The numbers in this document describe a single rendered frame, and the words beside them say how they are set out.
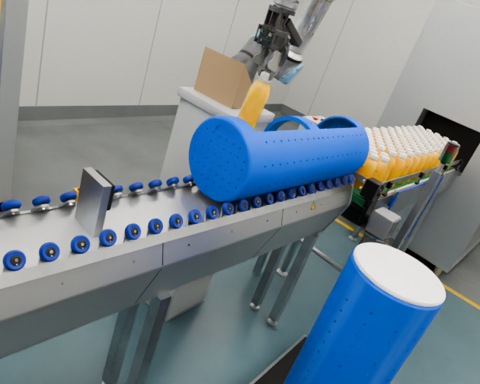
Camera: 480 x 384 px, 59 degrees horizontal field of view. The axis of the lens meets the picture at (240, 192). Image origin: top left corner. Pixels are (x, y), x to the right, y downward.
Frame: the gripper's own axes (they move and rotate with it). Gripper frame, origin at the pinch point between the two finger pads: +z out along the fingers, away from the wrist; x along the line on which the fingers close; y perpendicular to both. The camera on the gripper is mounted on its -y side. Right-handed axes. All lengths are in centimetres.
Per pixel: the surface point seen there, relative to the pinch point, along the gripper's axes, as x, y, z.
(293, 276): 8, -70, 103
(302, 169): 14.3, -19.7, 29.2
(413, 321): 74, 2, 42
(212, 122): -6.7, 11.2, 19.3
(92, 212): 2, 56, 39
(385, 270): 60, -2, 36
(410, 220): 37, -115, 59
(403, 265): 62, -12, 36
